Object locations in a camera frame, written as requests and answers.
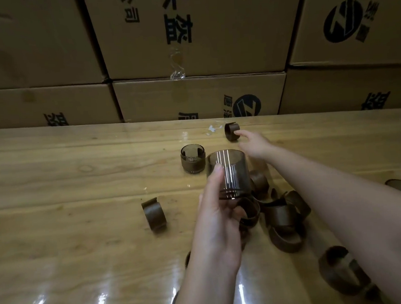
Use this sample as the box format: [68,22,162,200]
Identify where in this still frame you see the stack of brown cardboard boxes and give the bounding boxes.
[0,0,401,137]

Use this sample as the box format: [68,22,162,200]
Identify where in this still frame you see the smoky tinted glass cup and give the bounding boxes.
[180,143,207,175]
[205,148,252,202]

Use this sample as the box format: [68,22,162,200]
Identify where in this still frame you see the person's right hand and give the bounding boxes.
[234,127,279,164]

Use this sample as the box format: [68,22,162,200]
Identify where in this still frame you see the person's right forearm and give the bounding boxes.
[260,136,401,304]

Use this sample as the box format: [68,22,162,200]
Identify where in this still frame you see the person's left hand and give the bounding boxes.
[184,160,254,278]

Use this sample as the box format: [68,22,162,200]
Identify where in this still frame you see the white paper scrap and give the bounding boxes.
[205,123,224,136]

